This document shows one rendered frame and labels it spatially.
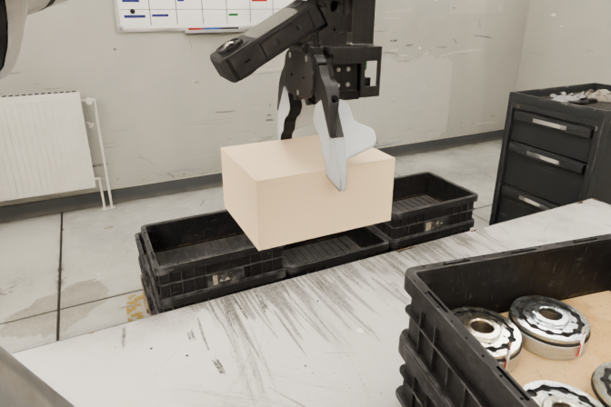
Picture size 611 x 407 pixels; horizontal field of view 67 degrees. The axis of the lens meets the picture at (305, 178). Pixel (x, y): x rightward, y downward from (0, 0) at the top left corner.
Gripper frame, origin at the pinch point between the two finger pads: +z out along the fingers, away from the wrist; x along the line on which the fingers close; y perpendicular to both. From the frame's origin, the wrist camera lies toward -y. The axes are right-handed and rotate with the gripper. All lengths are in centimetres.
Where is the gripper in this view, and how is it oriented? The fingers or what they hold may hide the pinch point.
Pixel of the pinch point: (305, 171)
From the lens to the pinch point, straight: 52.3
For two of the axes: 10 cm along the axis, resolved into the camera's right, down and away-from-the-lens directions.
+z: -0.1, 9.4, 3.5
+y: 9.0, -1.5, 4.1
